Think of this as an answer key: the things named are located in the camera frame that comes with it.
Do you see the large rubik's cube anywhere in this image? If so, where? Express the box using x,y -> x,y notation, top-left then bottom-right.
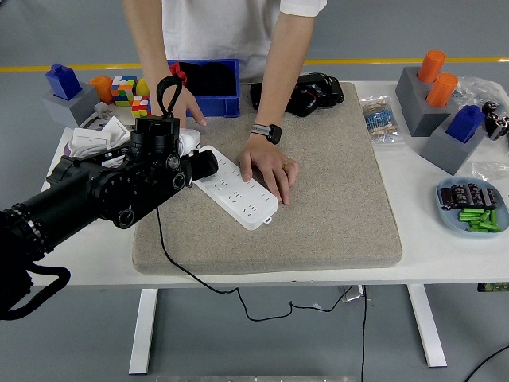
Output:
110,74 -> 138,107

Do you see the blue plastic bin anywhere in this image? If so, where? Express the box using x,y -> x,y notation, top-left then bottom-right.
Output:
166,58 -> 242,119

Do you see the black electrolytic capacitor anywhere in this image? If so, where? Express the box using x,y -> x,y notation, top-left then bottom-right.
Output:
467,183 -> 484,209
451,185 -> 470,209
438,187 -> 455,210
480,186 -> 500,210

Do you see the silver bracket under table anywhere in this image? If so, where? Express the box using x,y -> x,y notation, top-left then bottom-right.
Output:
336,284 -> 371,304

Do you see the black hanging cable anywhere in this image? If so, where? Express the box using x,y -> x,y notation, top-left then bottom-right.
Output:
359,286 -> 369,382

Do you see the person's torso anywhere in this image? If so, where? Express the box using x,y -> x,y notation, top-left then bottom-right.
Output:
161,0 -> 328,80

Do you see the orange plastic cylinder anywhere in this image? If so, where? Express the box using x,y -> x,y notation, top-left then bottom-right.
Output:
416,49 -> 447,84
425,72 -> 459,108
87,76 -> 116,105

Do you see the grey single-slot block holder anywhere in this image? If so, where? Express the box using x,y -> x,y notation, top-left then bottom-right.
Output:
419,115 -> 488,177
41,82 -> 100,128

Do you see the white table leg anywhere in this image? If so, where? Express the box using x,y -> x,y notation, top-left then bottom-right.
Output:
128,288 -> 159,375
406,284 -> 449,368

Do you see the clear bag of resistors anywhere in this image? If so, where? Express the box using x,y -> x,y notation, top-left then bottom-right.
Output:
359,94 -> 406,147

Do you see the black plug with cord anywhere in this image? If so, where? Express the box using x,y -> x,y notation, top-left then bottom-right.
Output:
155,150 -> 361,322

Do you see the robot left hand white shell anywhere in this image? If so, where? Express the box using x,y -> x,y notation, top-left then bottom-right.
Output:
178,127 -> 202,158

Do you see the grey-brown mat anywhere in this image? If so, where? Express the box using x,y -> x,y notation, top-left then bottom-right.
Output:
132,81 -> 403,275

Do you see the black wristwatch striped band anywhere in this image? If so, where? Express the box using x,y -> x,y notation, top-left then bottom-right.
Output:
250,123 -> 282,145

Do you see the clear plastic bag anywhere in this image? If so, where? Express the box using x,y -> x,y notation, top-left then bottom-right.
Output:
453,75 -> 508,111
471,161 -> 509,184

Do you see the person's right hand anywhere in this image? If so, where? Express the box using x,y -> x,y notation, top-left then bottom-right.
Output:
158,81 -> 208,129

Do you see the black fabric pouch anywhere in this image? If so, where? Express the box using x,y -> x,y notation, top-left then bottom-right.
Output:
182,61 -> 238,96

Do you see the blue house-shaped block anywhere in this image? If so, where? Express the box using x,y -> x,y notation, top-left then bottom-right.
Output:
45,63 -> 84,100
445,105 -> 486,144

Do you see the person's left hand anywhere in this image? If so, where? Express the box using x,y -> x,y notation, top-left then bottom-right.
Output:
238,137 -> 299,206

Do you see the blue-grey plate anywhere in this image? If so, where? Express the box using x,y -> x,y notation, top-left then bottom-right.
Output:
435,177 -> 509,239

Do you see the black floor cable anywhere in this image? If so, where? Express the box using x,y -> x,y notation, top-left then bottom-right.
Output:
464,345 -> 509,382

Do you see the black electronic device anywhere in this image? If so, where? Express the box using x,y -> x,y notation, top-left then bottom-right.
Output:
250,72 -> 345,119

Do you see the small rubik's cube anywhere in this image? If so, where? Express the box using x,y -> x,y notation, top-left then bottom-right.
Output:
130,94 -> 151,119

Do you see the grey two-hole block holder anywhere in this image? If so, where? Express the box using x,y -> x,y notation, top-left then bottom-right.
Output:
394,66 -> 458,138

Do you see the white power strip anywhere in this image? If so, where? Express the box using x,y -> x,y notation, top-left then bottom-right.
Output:
193,144 -> 279,232

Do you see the white switch panel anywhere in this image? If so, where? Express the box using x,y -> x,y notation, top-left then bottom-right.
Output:
102,115 -> 132,140

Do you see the grey-white coiled cable with plug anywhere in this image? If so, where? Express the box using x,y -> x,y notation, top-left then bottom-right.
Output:
70,102 -> 134,160

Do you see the black pouch with red trim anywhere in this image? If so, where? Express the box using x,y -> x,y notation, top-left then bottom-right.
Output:
169,62 -> 188,87

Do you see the green circuit board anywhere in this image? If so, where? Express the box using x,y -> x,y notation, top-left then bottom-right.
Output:
476,281 -> 509,294

